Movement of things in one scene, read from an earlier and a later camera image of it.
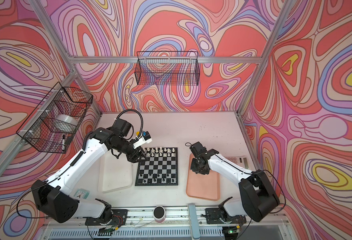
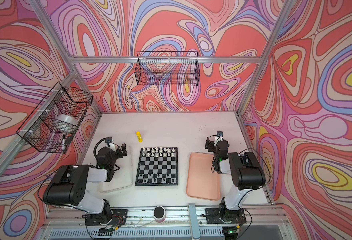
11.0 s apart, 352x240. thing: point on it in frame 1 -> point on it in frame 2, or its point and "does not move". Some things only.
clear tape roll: (67, 119) does not move
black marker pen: (63, 145) does not move
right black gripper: (194, 169) -> (210, 144)
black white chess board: (161, 168) does not move
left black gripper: (137, 154) -> (119, 155)
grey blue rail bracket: (194, 223) does not move
